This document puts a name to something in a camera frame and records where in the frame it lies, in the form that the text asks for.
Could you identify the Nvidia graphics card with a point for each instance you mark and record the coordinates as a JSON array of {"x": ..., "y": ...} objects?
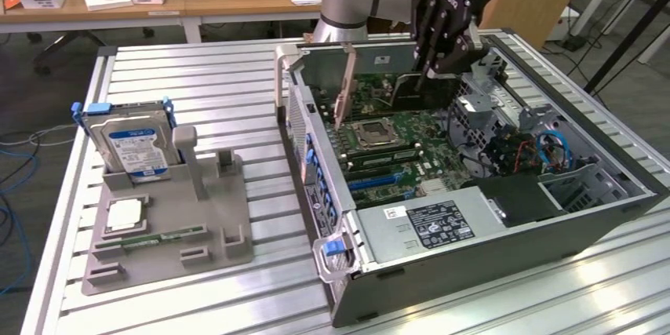
[{"x": 372, "y": 92}]

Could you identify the perforated metal drive cage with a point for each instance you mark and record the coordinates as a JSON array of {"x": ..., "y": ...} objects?
[{"x": 487, "y": 115}]

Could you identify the black floor pedal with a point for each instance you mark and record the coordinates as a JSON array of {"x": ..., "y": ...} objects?
[{"x": 576, "y": 42}]

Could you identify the green motherboard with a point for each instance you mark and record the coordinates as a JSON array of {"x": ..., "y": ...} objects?
[{"x": 435, "y": 154}]

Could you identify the metal CPU socket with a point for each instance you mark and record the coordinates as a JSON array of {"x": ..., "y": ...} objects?
[{"x": 375, "y": 133}]

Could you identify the black stand pole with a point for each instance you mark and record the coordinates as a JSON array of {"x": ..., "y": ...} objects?
[{"x": 623, "y": 51}]

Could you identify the installed RAM stick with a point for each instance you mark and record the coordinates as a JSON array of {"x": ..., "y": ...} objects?
[{"x": 383, "y": 159}]

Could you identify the silver chipset heatsink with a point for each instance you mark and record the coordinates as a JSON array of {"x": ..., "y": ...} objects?
[{"x": 435, "y": 186}]

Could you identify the blue expansion slot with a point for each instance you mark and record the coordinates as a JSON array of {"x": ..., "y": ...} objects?
[{"x": 375, "y": 183}]

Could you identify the black plastic shroud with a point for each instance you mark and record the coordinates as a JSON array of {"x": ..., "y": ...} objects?
[{"x": 516, "y": 201}]

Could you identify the metal disk bay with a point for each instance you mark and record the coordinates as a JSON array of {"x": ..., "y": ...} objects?
[{"x": 597, "y": 178}]

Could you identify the grey power supply unit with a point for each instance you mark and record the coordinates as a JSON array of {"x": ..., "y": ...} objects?
[{"x": 388, "y": 233}]

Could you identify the open black PC case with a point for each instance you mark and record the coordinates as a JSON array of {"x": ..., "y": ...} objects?
[{"x": 472, "y": 272}]

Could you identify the blue case latch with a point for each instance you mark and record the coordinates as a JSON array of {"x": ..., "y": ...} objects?
[{"x": 336, "y": 249}]

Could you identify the hard disk with blue caddy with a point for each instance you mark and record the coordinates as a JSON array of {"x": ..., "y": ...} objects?
[{"x": 134, "y": 146}]

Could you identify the wooden desk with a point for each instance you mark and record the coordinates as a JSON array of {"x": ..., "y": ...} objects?
[{"x": 69, "y": 17}]

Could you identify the black chair base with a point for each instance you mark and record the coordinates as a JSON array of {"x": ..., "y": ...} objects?
[{"x": 58, "y": 46}]

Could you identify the green RAM stick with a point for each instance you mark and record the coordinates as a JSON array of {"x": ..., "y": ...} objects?
[{"x": 157, "y": 237}]

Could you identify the silver CPU chip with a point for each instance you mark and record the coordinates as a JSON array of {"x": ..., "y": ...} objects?
[{"x": 125, "y": 215}]

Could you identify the grey parts rack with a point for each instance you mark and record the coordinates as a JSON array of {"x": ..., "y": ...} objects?
[{"x": 168, "y": 268}]

